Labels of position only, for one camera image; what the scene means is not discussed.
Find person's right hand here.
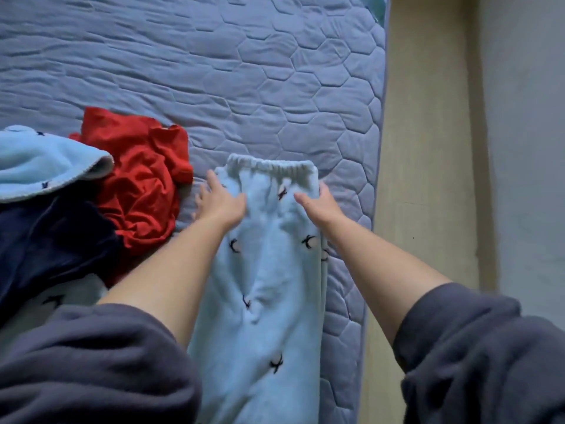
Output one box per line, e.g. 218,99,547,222
293,181,348,230

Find person's left hand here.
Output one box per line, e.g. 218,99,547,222
193,170,247,232

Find light blue printed fleece pants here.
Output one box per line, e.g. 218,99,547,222
187,153,330,424

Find person's left forearm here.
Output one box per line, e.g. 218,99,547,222
96,216,242,350

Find person's right forearm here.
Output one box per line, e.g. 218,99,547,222
320,215,453,346

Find red crumpled garment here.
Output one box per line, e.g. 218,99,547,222
68,106,195,287

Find blue quilted mattress cover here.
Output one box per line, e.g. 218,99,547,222
0,0,390,424

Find navy blue velvet garment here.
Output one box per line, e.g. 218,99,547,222
0,184,125,328

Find light blue fleece top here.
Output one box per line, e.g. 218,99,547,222
0,125,115,204

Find teal cloth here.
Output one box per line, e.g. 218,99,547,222
360,0,388,27

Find grey fleece sweater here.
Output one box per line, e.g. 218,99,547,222
0,282,565,424

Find pale fleece cloth black print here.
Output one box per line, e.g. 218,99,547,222
0,274,109,359

